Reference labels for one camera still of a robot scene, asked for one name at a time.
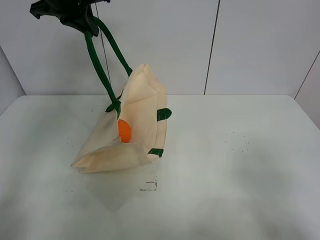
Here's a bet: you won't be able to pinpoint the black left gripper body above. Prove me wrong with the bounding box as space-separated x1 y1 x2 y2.
29 0 111 37

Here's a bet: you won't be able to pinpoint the white linen bag green handles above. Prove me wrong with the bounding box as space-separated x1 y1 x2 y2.
71 27 172 173

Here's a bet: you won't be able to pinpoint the orange with stem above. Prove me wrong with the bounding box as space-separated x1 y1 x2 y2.
117 119 132 143

